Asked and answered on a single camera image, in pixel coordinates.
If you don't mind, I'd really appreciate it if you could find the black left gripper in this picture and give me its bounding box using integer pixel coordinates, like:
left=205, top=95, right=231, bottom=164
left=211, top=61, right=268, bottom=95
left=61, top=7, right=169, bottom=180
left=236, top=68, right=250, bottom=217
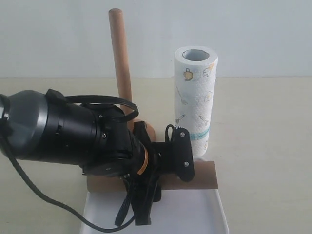
left=121, top=121, right=170, bottom=218

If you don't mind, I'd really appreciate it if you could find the brown cardboard tube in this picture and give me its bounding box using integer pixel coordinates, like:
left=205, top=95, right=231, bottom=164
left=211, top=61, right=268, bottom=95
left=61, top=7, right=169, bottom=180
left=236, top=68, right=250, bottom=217
left=86, top=161, right=218, bottom=194

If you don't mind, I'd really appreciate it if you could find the printed paper towel roll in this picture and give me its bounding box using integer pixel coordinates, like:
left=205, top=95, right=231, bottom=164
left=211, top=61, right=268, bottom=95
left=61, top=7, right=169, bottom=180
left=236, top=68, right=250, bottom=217
left=174, top=46, right=218, bottom=159

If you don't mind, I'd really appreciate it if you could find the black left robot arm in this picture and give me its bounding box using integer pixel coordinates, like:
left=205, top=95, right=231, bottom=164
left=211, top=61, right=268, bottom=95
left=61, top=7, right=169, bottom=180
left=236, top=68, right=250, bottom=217
left=0, top=89, right=172, bottom=226

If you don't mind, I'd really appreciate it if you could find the wooden paper towel holder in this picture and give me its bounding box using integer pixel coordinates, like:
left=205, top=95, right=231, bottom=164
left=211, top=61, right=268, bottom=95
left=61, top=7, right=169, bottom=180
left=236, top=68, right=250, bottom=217
left=108, top=8, right=157, bottom=143

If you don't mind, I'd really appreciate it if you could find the white plastic tray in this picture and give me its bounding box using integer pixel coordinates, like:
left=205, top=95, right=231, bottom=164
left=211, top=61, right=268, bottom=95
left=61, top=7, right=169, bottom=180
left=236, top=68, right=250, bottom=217
left=84, top=188, right=229, bottom=234

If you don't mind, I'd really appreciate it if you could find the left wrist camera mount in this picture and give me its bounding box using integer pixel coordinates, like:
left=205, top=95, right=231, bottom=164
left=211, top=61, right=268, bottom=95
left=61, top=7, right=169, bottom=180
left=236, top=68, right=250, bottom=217
left=164, top=124, right=195, bottom=182

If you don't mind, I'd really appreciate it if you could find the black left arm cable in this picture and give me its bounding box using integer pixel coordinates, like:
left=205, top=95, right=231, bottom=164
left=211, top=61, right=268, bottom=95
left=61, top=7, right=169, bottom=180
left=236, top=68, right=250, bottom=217
left=0, top=94, right=140, bottom=234

